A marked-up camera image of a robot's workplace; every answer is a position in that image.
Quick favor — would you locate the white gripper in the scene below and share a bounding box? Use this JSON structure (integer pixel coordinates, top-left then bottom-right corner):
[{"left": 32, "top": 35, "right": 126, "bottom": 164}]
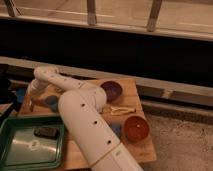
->
[{"left": 27, "top": 79, "right": 48, "bottom": 101}]

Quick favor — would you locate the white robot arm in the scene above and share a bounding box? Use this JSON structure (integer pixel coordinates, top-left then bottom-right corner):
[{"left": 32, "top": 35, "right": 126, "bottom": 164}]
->
[{"left": 28, "top": 66, "right": 144, "bottom": 171}]

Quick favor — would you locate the purple bowl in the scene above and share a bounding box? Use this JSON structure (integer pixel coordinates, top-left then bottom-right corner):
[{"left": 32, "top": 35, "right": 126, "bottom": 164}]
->
[{"left": 101, "top": 81, "right": 123, "bottom": 102}]

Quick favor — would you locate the red bowl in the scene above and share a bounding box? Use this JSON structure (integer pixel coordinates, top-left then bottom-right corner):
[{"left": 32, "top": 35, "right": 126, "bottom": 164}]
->
[{"left": 124, "top": 116, "right": 149, "bottom": 143}]

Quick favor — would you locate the wooden table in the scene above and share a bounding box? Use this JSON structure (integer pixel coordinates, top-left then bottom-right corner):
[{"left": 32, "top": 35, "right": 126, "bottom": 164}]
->
[{"left": 18, "top": 77, "right": 158, "bottom": 171}]

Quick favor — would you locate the blue object at left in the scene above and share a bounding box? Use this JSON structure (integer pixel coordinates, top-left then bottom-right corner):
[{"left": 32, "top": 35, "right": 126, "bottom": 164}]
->
[{"left": 15, "top": 88, "right": 26, "bottom": 103}]

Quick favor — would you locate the dark sponge block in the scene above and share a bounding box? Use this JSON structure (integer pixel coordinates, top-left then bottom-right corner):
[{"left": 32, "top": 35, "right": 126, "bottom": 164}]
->
[{"left": 34, "top": 127, "right": 58, "bottom": 139}]

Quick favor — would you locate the green plastic tray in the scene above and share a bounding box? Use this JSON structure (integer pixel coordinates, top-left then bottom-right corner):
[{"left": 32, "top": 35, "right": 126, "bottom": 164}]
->
[{"left": 0, "top": 115, "right": 65, "bottom": 171}]

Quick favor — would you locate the blue sponge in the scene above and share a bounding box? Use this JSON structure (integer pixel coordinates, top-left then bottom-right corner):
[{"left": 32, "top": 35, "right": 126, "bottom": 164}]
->
[{"left": 110, "top": 123, "right": 121, "bottom": 137}]

